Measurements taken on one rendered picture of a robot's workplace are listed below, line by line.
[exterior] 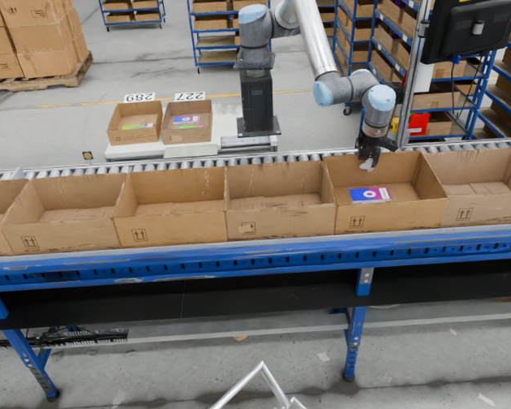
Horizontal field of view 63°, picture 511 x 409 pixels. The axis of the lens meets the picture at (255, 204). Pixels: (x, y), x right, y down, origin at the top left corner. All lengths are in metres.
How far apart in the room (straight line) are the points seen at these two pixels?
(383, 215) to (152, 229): 0.82
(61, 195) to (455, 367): 2.01
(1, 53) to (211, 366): 4.81
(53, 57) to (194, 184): 4.36
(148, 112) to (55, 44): 3.09
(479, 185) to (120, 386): 1.91
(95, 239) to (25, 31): 4.52
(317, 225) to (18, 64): 5.11
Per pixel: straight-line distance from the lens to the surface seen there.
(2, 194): 2.01
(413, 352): 2.43
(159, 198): 1.81
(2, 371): 2.69
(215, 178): 1.73
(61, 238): 1.66
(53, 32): 5.84
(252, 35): 2.36
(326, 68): 1.60
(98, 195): 1.86
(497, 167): 2.03
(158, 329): 2.14
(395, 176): 1.85
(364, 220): 1.56
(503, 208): 1.75
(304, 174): 1.75
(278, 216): 1.49
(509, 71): 3.78
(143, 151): 2.52
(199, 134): 2.48
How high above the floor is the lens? 1.95
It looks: 38 degrees down
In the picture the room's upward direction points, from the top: 3 degrees counter-clockwise
